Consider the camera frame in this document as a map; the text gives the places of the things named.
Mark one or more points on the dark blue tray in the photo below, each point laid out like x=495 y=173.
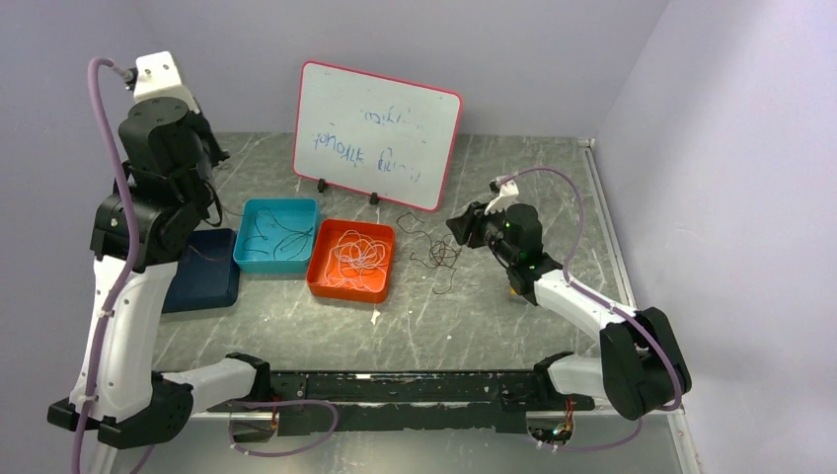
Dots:
x=207 y=276

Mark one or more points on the light blue tray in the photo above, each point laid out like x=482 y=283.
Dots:
x=277 y=236

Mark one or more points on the aluminium frame rail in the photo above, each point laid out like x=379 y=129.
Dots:
x=608 y=216

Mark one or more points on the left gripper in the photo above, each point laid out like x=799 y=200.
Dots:
x=216 y=151

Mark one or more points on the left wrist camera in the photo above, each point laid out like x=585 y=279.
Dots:
x=158 y=76

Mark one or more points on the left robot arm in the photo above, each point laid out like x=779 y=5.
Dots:
x=140 y=233

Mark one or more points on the orange tray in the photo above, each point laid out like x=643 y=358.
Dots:
x=352 y=261

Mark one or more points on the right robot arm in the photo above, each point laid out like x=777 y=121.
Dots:
x=544 y=282

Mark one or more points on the pink framed whiteboard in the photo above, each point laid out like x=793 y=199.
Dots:
x=375 y=135

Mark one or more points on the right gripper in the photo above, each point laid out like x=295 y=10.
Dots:
x=471 y=222

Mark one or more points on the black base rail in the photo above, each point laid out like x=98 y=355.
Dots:
x=501 y=400

